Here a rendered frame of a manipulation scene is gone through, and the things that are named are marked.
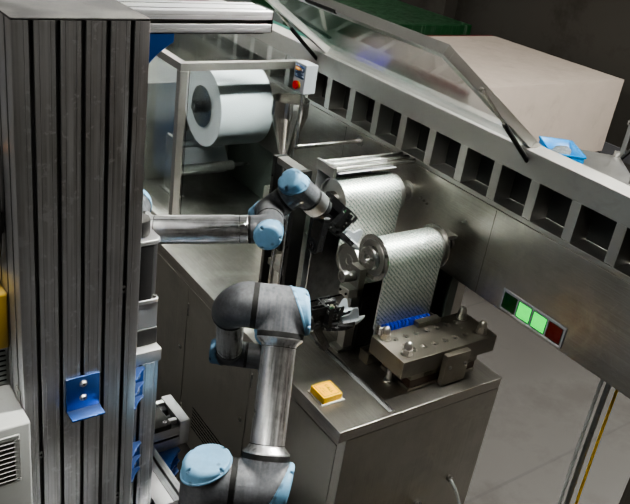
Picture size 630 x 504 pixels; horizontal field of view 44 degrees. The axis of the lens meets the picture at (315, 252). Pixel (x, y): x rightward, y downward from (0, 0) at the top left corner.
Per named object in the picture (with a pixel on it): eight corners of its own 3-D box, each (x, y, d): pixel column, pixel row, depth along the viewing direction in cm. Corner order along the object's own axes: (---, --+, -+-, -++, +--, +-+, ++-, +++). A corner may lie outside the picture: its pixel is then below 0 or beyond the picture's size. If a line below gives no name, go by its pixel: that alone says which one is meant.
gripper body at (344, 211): (360, 219, 224) (338, 198, 215) (341, 242, 224) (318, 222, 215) (344, 208, 229) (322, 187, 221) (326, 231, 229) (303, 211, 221)
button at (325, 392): (309, 391, 235) (310, 385, 234) (328, 386, 239) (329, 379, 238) (322, 405, 230) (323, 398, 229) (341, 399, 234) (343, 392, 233)
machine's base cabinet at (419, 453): (62, 285, 440) (60, 141, 401) (168, 267, 475) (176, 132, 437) (305, 641, 262) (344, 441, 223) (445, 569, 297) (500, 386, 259)
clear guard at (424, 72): (242, -27, 271) (242, -28, 271) (328, 51, 307) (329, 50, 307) (444, 52, 197) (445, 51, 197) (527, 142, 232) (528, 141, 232)
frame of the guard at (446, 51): (221, -20, 273) (233, -38, 272) (318, 63, 312) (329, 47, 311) (436, 70, 193) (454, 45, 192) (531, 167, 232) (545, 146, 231)
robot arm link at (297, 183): (270, 178, 211) (295, 160, 209) (293, 198, 219) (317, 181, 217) (277, 197, 206) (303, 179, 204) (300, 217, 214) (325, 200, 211)
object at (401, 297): (372, 328, 250) (382, 278, 241) (427, 314, 262) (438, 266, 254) (373, 329, 249) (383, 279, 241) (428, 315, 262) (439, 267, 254)
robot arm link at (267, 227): (86, 218, 194) (283, 217, 195) (96, 200, 204) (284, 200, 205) (92, 259, 199) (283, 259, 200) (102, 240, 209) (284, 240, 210)
